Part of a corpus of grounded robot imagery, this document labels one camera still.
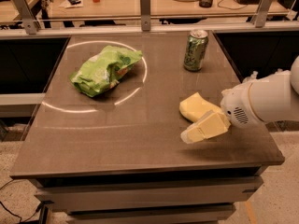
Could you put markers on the clear plastic bottle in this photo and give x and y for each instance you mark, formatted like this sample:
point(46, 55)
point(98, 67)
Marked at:
point(253, 76)

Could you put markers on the green rice chip bag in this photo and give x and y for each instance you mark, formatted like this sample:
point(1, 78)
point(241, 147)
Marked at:
point(104, 71)

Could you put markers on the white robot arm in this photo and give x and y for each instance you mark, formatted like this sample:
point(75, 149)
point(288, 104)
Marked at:
point(276, 97)

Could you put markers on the grey metal bracket right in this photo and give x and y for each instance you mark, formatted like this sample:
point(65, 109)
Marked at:
point(259, 18)

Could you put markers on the grey metal bracket left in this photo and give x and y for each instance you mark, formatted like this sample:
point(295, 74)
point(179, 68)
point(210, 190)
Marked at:
point(29, 21)

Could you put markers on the green soda can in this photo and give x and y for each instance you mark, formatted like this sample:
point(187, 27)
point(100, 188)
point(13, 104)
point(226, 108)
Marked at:
point(195, 50)

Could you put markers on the yellow sponge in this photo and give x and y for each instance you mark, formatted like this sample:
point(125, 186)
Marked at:
point(195, 106)

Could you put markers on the grey metal bracket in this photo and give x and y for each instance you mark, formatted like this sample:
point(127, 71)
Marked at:
point(145, 14)
point(259, 18)
point(29, 21)

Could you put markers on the grey metal bracket middle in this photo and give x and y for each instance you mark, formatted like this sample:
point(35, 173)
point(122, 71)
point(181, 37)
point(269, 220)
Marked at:
point(145, 14)

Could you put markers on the black mesh pen cup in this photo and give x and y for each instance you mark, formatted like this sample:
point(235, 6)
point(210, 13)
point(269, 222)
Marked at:
point(205, 3)

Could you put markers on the grey table drawer base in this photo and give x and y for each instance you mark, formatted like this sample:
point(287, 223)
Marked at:
point(172, 201)

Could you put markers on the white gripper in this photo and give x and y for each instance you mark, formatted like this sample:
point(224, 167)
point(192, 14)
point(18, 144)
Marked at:
point(235, 106)

